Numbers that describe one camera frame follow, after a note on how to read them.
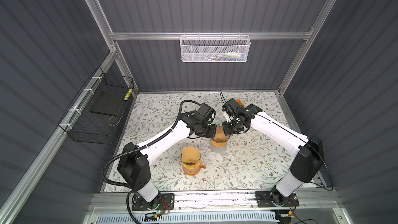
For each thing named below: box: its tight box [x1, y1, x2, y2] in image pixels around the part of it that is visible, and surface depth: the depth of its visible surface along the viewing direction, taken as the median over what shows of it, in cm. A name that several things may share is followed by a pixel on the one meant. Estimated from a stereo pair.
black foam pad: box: [90, 91, 129, 117], surface depth 79 cm
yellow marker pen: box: [123, 87, 133, 101], surface depth 85 cm
